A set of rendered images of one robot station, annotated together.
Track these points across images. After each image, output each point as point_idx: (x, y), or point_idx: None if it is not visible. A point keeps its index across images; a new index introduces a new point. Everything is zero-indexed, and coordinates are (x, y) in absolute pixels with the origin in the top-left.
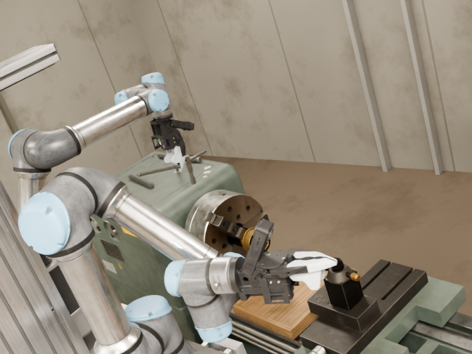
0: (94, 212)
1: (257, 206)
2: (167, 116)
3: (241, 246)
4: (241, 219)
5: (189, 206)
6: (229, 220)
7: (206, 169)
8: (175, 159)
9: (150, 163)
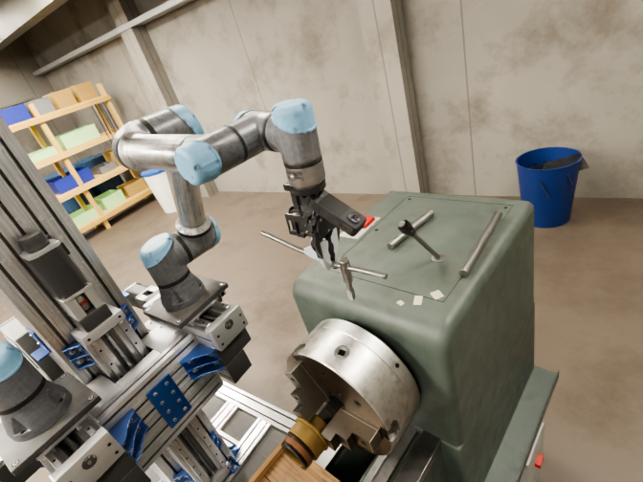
0: None
1: (376, 418)
2: (294, 189)
3: None
4: (343, 400)
5: (342, 313)
6: (322, 383)
7: (429, 295)
8: (308, 252)
9: (478, 214)
